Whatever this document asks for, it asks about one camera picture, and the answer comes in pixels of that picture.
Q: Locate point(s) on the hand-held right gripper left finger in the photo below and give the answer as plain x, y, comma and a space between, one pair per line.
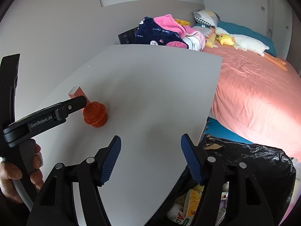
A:
110, 162

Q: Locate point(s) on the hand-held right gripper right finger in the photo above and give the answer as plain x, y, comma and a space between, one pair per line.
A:
191, 160

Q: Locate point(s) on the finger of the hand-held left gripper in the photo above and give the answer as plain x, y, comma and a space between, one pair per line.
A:
75, 103

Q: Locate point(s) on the small pink box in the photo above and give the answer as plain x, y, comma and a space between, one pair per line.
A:
75, 91

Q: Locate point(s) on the orange plastic bottle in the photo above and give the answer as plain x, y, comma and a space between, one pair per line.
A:
95, 113

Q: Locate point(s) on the yellow snack packet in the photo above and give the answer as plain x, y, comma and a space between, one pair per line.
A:
192, 200

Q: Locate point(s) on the bin with black bag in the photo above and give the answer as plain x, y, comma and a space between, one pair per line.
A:
258, 160

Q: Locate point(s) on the person's left hand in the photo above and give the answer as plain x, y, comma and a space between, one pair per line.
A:
37, 167

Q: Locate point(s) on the black panel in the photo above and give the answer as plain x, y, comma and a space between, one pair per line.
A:
127, 37

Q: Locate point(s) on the bed with pink sheet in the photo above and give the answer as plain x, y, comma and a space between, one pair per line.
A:
254, 94

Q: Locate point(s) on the navy fleece garment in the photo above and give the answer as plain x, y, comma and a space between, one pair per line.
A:
152, 34

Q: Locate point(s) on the white and pink striped cloth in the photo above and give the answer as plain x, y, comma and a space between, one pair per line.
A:
195, 41

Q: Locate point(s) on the yellow corn plush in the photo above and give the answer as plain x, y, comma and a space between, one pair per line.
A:
211, 41

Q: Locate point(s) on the pink fleece garment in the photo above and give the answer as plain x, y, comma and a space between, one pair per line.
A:
169, 23

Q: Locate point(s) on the yellow duck plush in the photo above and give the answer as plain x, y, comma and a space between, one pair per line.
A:
225, 40

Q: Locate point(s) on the white printed pillow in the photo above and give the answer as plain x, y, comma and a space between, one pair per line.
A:
202, 31

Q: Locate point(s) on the white goose plush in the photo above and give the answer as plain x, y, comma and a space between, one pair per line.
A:
249, 43

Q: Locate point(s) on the yellow cloth item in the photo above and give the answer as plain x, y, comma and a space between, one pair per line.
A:
182, 22

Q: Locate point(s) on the teal pillow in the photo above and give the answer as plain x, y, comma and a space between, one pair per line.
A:
244, 31

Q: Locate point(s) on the grey patterned pillow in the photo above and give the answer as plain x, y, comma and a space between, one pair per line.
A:
207, 17

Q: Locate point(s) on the wall switch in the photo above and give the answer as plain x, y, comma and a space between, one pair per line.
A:
263, 8

